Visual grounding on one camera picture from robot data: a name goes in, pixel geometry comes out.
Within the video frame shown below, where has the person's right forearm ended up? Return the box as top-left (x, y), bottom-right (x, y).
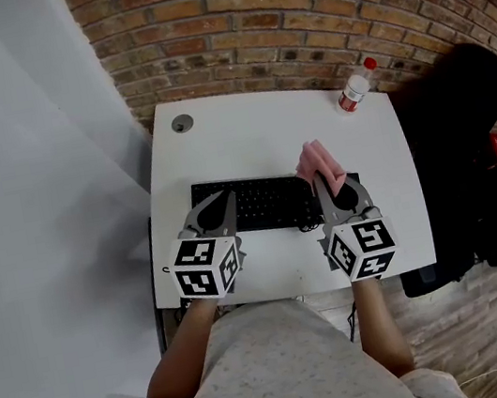
top-left (348, 270), bottom-right (419, 384)

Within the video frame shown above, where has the pink cloth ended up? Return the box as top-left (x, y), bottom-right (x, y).
top-left (290, 134), bottom-right (351, 205)

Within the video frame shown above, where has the grey desk cable grommet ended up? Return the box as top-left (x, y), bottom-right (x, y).
top-left (170, 112), bottom-right (196, 136)

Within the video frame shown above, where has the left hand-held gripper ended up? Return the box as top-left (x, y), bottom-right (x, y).
top-left (158, 188), bottom-right (255, 308)

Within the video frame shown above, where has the clear bottle with red cap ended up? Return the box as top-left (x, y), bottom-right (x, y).
top-left (330, 54), bottom-right (386, 116)

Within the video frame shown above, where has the person's left forearm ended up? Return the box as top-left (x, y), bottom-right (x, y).
top-left (130, 296), bottom-right (238, 398)

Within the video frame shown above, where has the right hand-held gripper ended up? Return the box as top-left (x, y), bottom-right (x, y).
top-left (306, 162), bottom-right (403, 287)

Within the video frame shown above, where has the black keyboard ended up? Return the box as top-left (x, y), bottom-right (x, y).
top-left (187, 154), bottom-right (368, 247)

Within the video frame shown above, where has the person's grey speckled shirt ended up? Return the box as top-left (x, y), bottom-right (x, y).
top-left (66, 270), bottom-right (470, 398)

